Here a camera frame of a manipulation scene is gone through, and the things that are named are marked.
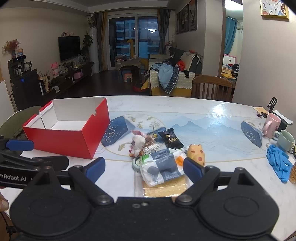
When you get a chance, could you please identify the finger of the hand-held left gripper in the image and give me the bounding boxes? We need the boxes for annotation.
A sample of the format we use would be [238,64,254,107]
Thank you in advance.
[0,137,35,152]
[0,152,70,171]

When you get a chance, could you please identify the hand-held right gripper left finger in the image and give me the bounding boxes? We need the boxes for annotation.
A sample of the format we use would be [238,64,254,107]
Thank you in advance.
[30,157,114,207]

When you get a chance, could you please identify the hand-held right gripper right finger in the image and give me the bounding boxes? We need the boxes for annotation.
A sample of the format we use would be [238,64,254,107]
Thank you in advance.
[175,158,259,207]

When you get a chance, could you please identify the yellow spotted toy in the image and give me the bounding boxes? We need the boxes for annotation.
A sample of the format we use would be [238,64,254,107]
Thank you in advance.
[187,144,207,167]

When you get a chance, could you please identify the red cardboard box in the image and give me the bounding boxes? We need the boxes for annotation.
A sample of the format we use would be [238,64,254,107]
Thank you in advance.
[22,97,110,160]

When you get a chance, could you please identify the white blue tissue pack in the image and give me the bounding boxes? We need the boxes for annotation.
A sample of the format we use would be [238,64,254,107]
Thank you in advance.
[140,149,188,188]

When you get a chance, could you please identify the black snack packet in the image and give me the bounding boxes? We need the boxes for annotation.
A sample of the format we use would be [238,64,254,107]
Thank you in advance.
[158,128,184,149]

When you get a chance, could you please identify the grey green tape roll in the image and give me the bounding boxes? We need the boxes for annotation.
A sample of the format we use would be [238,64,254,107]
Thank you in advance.
[132,156,145,171]

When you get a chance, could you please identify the clear bread packet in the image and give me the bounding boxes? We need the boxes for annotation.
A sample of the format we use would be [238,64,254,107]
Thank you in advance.
[135,176,194,199]

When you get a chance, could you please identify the cotton swab packet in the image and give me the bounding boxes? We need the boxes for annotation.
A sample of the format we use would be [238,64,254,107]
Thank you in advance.
[139,136,161,155]

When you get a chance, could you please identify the white pink plush toy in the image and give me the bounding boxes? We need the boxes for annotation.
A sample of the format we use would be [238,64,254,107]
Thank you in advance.
[129,130,148,157]

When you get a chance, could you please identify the small blue snack packet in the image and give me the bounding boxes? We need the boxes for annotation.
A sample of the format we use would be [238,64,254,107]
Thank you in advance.
[147,126,167,142]

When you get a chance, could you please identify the person's left hand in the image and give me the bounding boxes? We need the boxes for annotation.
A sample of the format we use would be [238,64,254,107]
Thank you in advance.
[0,193,10,212]

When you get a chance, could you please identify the olive cushioned chair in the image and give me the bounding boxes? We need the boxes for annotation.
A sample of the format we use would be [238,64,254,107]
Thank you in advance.
[0,106,43,141]

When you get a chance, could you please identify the white cabinet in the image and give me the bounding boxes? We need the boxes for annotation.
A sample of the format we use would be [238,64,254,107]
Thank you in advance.
[0,80,12,124]

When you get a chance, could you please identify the black water dispenser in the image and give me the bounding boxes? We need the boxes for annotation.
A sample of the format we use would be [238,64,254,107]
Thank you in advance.
[8,55,45,111]

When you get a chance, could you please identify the dark television cabinet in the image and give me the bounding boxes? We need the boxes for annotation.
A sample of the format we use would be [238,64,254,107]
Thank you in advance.
[38,61,95,98]

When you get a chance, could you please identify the wooden dining chair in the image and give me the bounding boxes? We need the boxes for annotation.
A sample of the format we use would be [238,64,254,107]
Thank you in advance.
[191,75,234,103]

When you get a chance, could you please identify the pink plush pig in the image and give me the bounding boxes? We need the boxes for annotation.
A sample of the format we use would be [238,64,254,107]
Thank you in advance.
[51,62,61,77]

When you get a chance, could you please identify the blue rubber gloves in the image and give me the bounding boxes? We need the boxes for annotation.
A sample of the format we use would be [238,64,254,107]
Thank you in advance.
[266,145,294,184]

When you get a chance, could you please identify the sofa with cream cover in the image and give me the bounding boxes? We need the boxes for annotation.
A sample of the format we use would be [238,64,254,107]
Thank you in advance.
[148,49,203,97]

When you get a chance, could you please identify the pink mug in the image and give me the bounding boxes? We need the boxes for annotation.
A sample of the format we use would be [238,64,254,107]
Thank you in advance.
[262,113,282,139]

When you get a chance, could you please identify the yellow paper note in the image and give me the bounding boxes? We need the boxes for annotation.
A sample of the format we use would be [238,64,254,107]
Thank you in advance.
[253,106,270,117]

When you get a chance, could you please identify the pile of blue clothes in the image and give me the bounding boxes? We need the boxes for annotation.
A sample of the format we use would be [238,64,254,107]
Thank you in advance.
[151,62,180,94]

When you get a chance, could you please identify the pale green mug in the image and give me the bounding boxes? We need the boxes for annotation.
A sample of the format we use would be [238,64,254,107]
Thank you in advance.
[274,130,295,153]

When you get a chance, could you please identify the vase with dried flowers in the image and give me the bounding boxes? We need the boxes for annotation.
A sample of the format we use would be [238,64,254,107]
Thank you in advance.
[2,39,21,58]

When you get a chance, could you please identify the black box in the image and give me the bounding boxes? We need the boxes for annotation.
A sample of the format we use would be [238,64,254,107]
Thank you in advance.
[270,111,290,133]

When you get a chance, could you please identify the amber bottle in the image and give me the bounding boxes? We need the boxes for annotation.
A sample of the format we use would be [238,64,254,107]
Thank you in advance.
[289,162,296,184]

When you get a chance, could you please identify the bed with clothes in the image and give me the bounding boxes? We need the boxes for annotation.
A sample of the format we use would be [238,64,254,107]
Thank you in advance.
[221,54,240,80]

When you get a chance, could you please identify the white paper sheet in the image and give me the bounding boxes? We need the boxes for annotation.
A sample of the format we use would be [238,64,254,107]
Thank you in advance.
[274,110,294,125]

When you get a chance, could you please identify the small covered table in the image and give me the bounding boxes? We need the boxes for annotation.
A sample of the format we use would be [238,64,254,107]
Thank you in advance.
[115,58,143,80]

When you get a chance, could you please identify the black television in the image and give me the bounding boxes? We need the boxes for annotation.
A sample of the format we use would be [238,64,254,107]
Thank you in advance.
[58,35,81,63]

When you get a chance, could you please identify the white standing air conditioner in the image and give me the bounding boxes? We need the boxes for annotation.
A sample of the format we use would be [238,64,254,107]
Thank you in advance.
[89,27,100,74]

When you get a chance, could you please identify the green house plant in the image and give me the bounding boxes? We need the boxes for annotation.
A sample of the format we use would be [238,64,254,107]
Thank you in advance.
[81,34,94,63]

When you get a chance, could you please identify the yellow giraffe toy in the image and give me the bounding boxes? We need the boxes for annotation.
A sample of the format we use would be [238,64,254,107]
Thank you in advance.
[126,39,137,59]

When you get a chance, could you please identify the blue curtain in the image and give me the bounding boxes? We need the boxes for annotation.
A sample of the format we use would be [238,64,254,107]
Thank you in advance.
[225,17,238,55]

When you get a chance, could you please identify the colourful gold framed picture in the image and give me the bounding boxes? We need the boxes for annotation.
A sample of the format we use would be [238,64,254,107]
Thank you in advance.
[259,0,290,21]

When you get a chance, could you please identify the black cable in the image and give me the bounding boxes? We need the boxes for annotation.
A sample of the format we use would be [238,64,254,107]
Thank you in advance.
[0,212,15,235]

